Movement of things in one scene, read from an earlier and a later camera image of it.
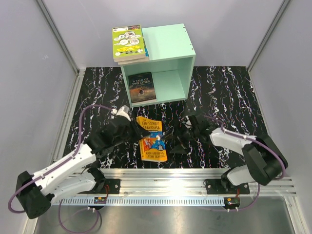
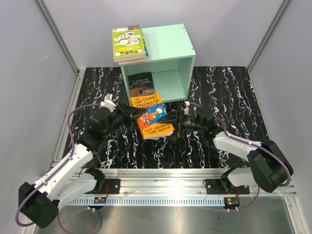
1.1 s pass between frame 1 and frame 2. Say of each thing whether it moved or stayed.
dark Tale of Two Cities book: stayed
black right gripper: moved
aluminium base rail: stayed
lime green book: stayed
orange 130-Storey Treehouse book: moved
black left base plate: stayed
